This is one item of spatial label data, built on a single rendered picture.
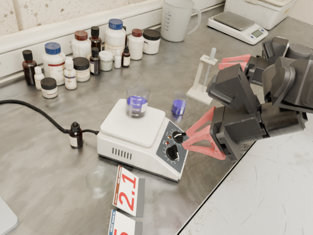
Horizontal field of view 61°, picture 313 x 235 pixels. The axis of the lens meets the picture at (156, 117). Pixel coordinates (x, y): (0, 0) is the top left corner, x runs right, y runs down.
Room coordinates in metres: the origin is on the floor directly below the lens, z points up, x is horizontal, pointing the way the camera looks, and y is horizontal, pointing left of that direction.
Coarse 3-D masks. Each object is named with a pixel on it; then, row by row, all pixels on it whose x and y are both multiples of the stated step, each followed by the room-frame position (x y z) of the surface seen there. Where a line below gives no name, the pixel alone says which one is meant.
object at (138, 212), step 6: (138, 180) 0.34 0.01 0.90; (144, 180) 0.35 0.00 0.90; (138, 186) 0.33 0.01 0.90; (144, 186) 0.33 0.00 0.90; (114, 192) 0.28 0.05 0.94; (138, 192) 0.31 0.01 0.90; (114, 198) 0.27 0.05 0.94; (138, 198) 0.30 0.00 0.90; (114, 204) 0.26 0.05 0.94; (138, 204) 0.29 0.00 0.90; (126, 210) 0.26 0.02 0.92; (138, 210) 0.27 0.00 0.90; (132, 216) 0.26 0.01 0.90; (138, 216) 0.26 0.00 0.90
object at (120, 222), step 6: (120, 216) 0.24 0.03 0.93; (120, 222) 0.23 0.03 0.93; (126, 222) 0.24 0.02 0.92; (132, 222) 0.24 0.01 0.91; (114, 228) 0.21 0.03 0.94; (120, 228) 0.22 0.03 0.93; (126, 228) 0.23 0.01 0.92; (114, 234) 0.21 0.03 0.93; (120, 234) 0.21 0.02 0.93; (126, 234) 0.22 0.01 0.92
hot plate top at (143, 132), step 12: (120, 108) 0.47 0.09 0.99; (108, 120) 0.42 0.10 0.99; (120, 120) 0.43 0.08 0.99; (132, 120) 0.44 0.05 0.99; (144, 120) 0.45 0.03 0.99; (156, 120) 0.45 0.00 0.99; (108, 132) 0.39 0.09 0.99; (120, 132) 0.39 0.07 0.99; (132, 132) 0.40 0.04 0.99; (144, 132) 0.41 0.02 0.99; (156, 132) 0.42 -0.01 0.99; (144, 144) 0.38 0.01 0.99
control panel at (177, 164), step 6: (168, 126) 0.47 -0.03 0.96; (174, 126) 0.48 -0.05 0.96; (168, 132) 0.45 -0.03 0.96; (180, 132) 0.47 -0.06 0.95; (162, 138) 0.42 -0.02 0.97; (168, 138) 0.43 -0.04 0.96; (186, 138) 0.47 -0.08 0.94; (162, 144) 0.41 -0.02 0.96; (174, 144) 0.43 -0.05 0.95; (180, 144) 0.44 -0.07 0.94; (162, 150) 0.39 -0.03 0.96; (180, 150) 0.42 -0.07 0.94; (186, 150) 0.43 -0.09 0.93; (162, 156) 0.38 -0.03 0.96; (180, 156) 0.41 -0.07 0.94; (168, 162) 0.37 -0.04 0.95; (174, 162) 0.38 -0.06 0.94; (180, 162) 0.39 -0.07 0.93; (174, 168) 0.37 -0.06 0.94; (180, 168) 0.38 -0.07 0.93
